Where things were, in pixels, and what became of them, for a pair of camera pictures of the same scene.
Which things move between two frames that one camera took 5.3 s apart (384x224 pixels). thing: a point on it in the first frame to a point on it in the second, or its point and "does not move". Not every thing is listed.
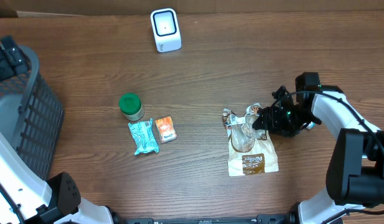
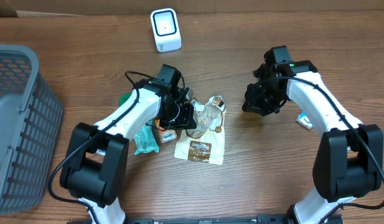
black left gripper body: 2,66 to 179,116
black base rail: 290,218 does not move
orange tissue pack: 165,129 does not move
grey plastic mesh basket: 27,115 does not move
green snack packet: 144,137 does not move
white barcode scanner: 166,30 does not move
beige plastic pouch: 251,150 to 203,142
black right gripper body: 289,121 to 266,99
